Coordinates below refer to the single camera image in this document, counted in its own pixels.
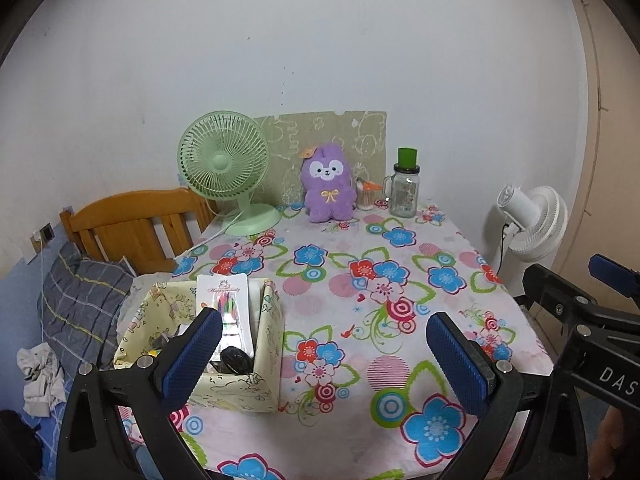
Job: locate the yellow fabric storage box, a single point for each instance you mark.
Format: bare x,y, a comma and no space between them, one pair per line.
265,340

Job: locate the purple plush toy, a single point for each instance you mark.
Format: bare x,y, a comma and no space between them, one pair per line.
327,200

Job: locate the wooden bed headboard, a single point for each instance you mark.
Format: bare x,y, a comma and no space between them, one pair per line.
125,215

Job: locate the glass mug jar green lid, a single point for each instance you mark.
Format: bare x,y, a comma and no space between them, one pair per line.
402,200

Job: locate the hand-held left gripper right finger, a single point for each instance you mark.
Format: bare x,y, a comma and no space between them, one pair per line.
460,362

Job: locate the green patterned board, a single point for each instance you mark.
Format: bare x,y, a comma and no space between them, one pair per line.
285,135

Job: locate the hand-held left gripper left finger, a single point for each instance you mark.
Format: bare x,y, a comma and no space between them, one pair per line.
192,355

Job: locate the white standing fan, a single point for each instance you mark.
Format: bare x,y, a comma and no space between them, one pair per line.
542,225

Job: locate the green desk fan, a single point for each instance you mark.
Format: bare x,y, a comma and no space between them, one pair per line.
220,160

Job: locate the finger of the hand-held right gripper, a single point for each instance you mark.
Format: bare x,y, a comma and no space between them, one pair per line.
612,272
555,290

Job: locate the floral tablecloth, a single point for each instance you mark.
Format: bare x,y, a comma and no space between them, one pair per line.
350,310

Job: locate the blue bed sheet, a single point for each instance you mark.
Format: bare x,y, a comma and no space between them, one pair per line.
50,435

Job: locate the black plastic bag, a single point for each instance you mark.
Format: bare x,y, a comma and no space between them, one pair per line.
237,357

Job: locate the dark cloth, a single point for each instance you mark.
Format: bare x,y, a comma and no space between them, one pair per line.
15,440

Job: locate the pack of coloured pens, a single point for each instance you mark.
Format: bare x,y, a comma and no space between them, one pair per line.
222,290

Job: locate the crumpled white grey cloth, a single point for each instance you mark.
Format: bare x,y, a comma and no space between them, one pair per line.
40,375

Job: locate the blue plaid pillow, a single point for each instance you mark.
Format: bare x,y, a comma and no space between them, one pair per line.
80,300

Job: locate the person's right hand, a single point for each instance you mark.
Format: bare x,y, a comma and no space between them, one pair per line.
612,440

